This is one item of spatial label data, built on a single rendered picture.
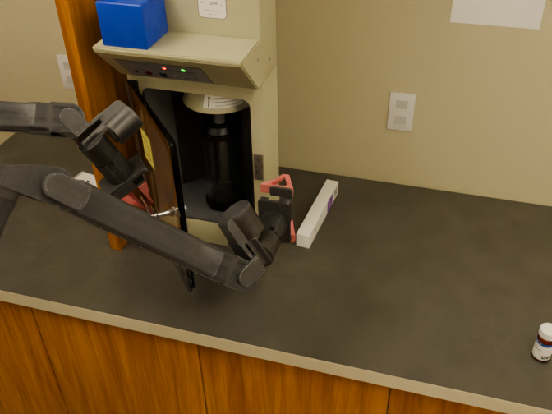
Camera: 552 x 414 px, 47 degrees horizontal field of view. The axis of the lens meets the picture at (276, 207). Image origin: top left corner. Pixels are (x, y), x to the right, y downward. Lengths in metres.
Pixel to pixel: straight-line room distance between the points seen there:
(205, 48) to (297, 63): 0.56
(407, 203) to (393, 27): 0.48
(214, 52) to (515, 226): 0.95
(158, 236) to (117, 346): 0.62
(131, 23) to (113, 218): 0.42
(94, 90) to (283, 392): 0.82
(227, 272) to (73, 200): 0.31
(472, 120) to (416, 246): 0.38
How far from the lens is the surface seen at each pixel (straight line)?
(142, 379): 1.73
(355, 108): 1.83
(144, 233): 1.08
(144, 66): 1.37
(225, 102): 1.46
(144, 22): 1.29
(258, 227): 1.18
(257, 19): 1.32
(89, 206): 1.04
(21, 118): 1.30
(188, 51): 1.29
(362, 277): 1.57
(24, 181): 1.00
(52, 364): 1.87
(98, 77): 1.49
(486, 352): 1.46
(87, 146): 1.28
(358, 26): 1.73
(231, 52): 1.27
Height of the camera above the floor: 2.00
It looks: 37 degrees down
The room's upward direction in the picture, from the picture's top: 1 degrees counter-clockwise
